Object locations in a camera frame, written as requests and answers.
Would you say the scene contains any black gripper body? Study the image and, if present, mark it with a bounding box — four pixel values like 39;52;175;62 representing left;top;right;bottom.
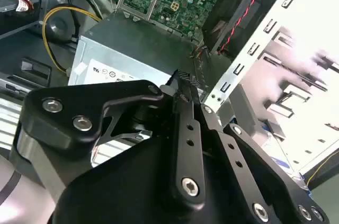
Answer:
51;135;252;224

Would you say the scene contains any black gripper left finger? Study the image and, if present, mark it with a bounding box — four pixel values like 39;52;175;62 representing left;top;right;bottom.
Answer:
10;69;207;208

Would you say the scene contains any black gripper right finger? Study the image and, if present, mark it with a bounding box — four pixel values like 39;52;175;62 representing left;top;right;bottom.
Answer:
189;75;329;224

